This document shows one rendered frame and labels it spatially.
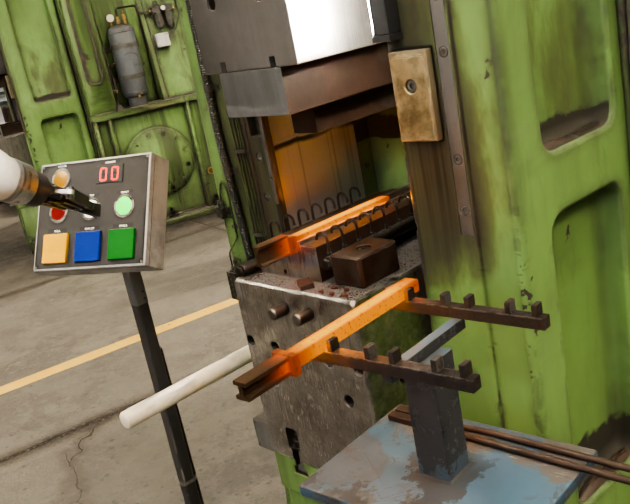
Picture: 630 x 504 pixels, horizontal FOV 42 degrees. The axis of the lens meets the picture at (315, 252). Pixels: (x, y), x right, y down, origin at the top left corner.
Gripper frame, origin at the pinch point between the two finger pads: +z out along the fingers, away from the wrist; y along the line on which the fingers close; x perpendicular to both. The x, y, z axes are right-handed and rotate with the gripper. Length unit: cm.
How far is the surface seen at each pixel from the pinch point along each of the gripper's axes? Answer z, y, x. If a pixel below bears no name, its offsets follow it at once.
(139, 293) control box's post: 32.2, -7.9, -15.1
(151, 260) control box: 15.8, 6.9, -9.8
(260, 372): -38, 65, -38
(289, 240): 7.6, 47.2, -9.0
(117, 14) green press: 319, -250, 243
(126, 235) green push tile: 12.5, 1.6, -4.0
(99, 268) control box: 13.9, -6.8, -11.4
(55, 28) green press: 283, -276, 219
